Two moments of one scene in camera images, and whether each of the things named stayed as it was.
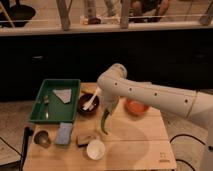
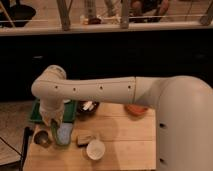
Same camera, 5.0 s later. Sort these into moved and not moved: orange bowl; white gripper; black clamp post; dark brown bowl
Moved: white gripper
Not moved: orange bowl; black clamp post; dark brown bowl
